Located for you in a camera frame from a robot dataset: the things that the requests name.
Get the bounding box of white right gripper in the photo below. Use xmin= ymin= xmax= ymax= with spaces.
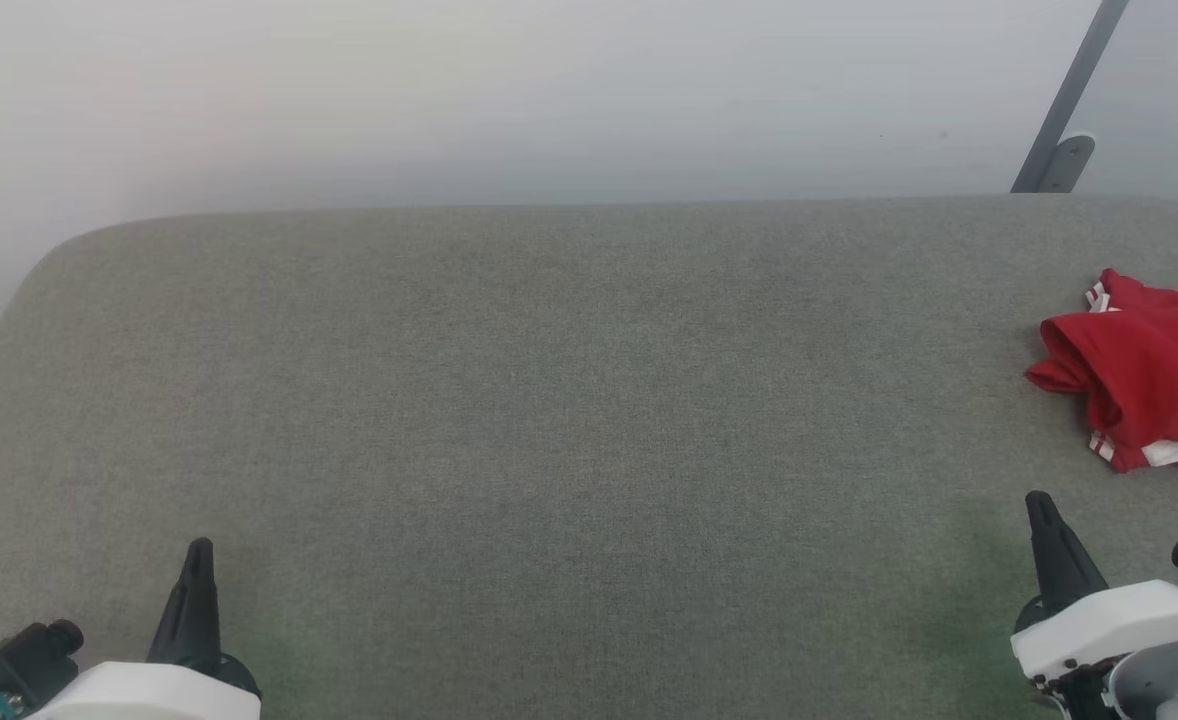
xmin=1010 ymin=490 xmax=1178 ymax=687

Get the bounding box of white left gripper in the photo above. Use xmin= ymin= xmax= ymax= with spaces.
xmin=24 ymin=537 xmax=263 ymax=720

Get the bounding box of red and white garment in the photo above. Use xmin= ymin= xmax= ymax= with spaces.
xmin=1024 ymin=268 xmax=1178 ymax=475

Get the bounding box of grey metal bar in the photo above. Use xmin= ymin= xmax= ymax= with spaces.
xmin=1010 ymin=0 xmax=1131 ymax=194

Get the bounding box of grey metal bar bracket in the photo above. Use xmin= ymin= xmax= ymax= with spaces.
xmin=1037 ymin=132 xmax=1098 ymax=194

